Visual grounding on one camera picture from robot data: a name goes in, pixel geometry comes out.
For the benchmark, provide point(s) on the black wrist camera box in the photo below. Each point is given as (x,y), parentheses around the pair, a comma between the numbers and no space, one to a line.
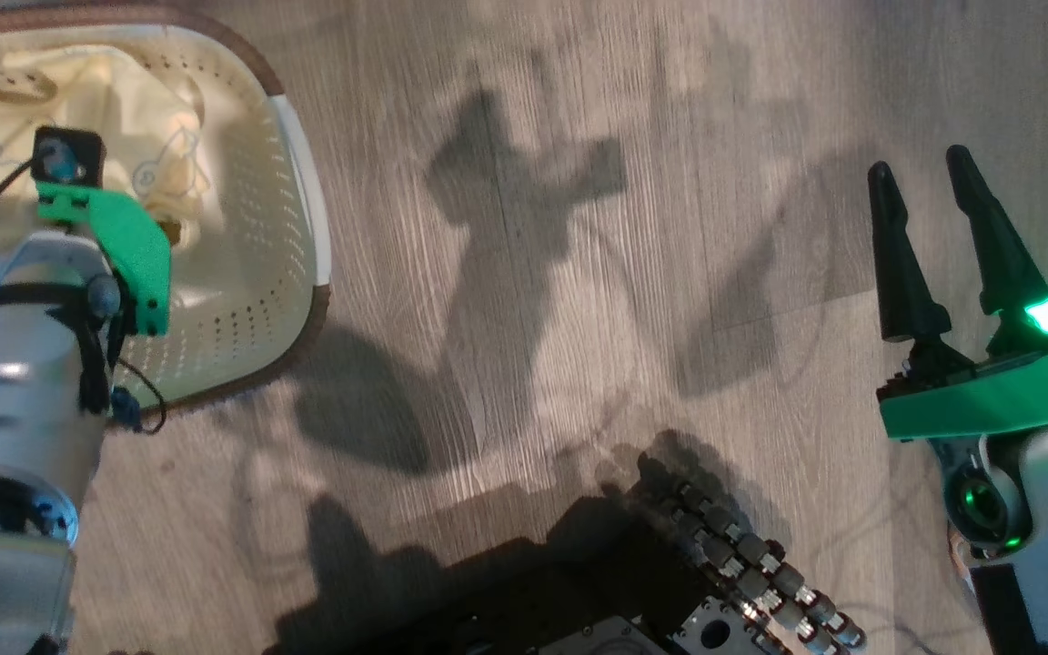
(87,146)

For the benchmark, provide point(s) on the cream garment with line print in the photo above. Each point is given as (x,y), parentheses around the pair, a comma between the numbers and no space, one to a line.
(142,109)

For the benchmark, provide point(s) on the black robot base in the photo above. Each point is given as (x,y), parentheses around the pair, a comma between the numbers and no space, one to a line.
(506,600)

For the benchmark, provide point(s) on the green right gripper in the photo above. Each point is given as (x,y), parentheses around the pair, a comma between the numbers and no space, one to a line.
(1015,400)

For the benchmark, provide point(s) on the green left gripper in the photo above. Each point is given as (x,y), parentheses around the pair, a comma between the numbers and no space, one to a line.
(133,246)

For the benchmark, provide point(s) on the cream perforated laundry basket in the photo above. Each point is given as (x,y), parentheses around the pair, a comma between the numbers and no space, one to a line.
(251,273)

